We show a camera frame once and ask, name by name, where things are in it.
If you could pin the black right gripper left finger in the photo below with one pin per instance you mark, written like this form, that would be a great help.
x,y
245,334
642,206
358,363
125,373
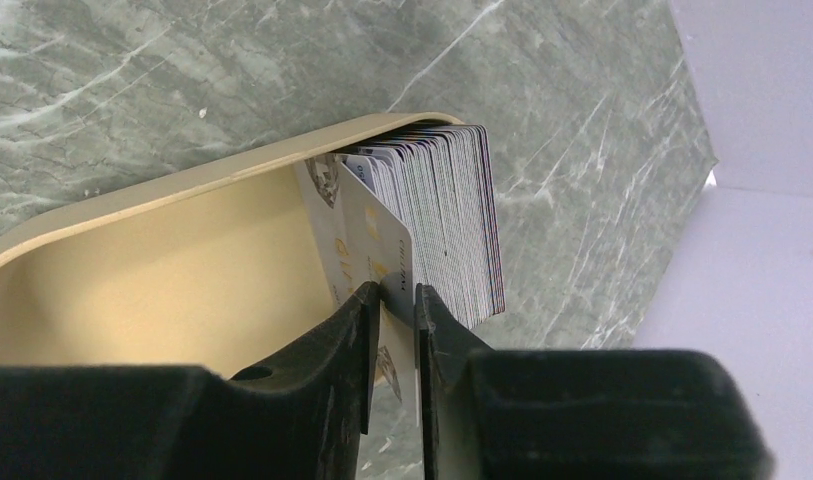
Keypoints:
x,y
297,414

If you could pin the beige oval tray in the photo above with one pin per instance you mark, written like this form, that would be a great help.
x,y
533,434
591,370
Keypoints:
x,y
218,265

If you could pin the stack of credit cards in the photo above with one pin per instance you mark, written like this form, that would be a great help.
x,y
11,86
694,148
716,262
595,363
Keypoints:
x,y
438,181

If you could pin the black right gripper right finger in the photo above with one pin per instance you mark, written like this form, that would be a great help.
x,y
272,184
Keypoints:
x,y
576,414

